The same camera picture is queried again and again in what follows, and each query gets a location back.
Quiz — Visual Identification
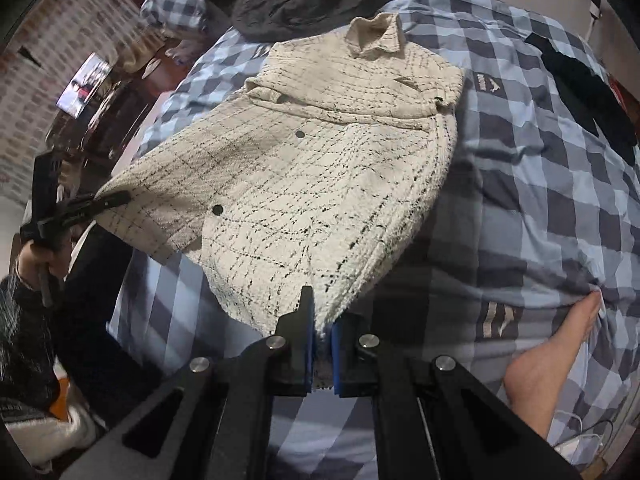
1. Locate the white plaid tweed jacket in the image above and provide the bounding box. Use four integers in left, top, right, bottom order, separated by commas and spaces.
96, 13, 465, 335

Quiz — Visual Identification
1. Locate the left forearm tweed sleeve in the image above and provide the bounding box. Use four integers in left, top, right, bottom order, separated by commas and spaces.
0, 272, 60, 424

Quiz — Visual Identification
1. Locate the person's left hand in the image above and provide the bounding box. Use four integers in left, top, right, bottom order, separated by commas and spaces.
15, 237, 72, 290

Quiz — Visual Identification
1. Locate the lit monitor screen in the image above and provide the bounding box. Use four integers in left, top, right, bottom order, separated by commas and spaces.
56, 53, 112, 119

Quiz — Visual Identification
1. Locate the person's bare right foot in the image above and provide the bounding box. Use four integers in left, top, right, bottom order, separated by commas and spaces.
504, 290, 602, 440

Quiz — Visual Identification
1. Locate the black puffer jacket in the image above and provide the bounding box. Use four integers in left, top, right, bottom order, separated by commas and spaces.
231, 0, 392, 42

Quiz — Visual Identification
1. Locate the black garment on bed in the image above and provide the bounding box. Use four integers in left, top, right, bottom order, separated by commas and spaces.
525, 34, 638, 166

